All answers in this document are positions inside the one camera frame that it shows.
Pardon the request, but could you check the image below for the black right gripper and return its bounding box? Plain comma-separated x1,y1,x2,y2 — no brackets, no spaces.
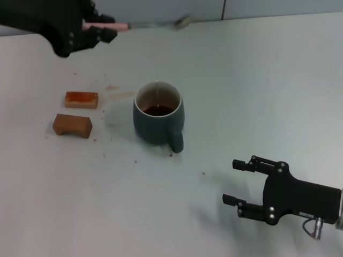
223,155,342,225

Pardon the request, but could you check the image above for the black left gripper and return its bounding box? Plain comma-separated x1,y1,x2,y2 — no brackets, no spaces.
0,0,118,58

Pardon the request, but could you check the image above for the pink handled metal spoon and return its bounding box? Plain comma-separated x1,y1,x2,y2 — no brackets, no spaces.
83,16,190,33

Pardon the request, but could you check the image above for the grey ceramic cup with coffee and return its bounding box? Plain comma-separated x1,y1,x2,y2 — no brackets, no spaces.
132,80,185,154

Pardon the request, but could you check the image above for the light wooden block stained orange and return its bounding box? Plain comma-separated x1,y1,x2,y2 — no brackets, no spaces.
64,91,99,110

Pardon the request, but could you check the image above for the brown notched wooden block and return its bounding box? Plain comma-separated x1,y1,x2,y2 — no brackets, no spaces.
51,114,93,140

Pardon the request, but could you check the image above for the right wrist cable connector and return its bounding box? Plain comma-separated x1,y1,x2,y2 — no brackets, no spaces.
302,217,325,239

